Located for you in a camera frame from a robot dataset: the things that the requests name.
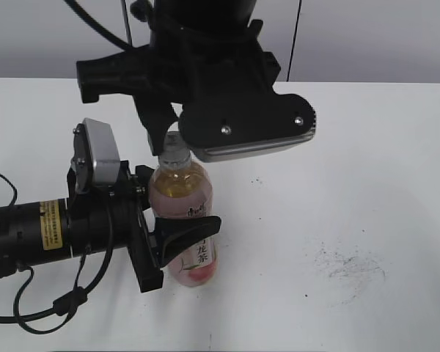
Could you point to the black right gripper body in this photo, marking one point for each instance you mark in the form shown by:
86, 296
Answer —
190, 63

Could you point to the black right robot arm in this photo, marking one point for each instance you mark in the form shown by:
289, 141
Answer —
181, 10

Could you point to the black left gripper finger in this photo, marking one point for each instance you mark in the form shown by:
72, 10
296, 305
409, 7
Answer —
143, 175
174, 236

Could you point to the white bottle cap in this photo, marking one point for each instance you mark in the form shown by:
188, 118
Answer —
175, 150

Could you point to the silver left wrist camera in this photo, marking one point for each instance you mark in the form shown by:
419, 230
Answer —
96, 160

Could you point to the oolong tea bottle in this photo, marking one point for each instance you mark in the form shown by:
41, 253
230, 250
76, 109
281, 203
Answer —
184, 191

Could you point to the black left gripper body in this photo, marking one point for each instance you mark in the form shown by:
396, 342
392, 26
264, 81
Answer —
108, 218

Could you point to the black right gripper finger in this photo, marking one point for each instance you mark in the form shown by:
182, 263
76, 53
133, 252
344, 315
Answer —
156, 115

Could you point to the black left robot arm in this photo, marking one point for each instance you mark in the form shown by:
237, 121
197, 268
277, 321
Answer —
48, 231

